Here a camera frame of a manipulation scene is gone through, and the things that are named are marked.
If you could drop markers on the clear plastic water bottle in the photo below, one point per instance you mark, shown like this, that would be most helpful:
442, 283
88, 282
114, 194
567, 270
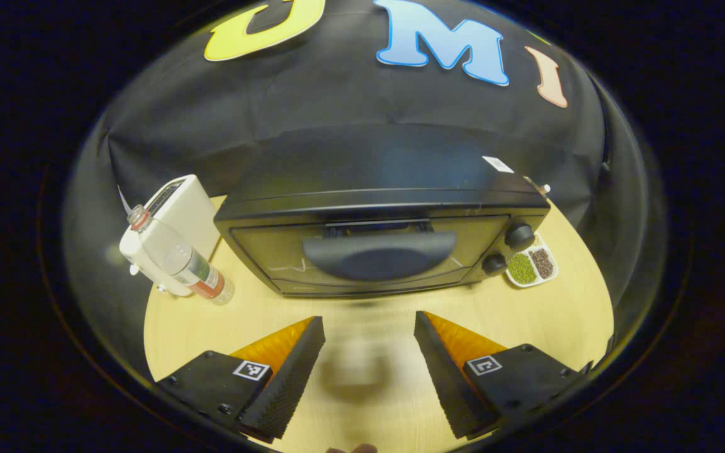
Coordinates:
180, 258

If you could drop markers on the white toaster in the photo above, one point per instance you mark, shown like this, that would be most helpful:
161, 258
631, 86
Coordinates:
192, 207

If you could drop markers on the black electric oven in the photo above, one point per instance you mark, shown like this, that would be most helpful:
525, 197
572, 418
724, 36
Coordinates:
375, 182

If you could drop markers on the pile of red beans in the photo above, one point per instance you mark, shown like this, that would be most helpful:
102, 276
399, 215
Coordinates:
542, 263

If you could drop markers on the white divided tray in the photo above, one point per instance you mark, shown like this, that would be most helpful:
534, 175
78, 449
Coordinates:
531, 267

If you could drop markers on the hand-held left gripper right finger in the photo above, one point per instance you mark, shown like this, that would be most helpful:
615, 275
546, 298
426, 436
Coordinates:
447, 377

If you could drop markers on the large black oven knob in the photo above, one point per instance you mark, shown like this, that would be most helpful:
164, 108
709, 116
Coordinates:
519, 236

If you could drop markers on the pile of green mung beans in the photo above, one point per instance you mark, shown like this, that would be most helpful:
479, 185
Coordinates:
522, 269

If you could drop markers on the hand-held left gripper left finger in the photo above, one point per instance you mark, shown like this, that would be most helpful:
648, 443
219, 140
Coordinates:
287, 384

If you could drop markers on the small black oven knob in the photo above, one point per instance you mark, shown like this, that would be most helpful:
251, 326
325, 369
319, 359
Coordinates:
494, 265

